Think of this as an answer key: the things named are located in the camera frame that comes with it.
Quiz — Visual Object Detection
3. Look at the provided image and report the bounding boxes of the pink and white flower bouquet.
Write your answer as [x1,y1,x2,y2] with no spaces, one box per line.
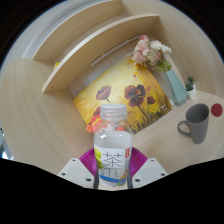
[131,34,173,74]

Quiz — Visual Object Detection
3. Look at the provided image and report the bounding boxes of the flat round red coaster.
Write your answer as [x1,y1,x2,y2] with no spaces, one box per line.
[210,102,224,118]

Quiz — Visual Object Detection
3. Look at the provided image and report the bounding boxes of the light wooden shelf unit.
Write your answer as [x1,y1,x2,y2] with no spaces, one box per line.
[32,0,160,94]

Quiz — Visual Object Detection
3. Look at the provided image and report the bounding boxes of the grey ceramic mug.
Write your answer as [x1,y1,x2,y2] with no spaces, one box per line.
[176,102,211,145]

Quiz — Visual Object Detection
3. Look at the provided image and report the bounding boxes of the clear plastic drink bottle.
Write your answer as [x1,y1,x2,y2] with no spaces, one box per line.
[93,103,134,188]

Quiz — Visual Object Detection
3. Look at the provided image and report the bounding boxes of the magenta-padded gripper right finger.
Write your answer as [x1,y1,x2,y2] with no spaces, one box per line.
[128,146,169,190]

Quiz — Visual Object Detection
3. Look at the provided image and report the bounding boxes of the yellow poppy flower painting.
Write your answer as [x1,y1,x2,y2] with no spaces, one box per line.
[73,55,174,134]

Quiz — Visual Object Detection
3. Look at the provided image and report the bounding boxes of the pale teal faceted vase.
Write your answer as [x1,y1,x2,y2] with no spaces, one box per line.
[164,69,189,107]

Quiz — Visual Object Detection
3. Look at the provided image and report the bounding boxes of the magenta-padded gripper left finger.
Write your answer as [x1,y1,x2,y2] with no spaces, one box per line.
[57,147,101,190]

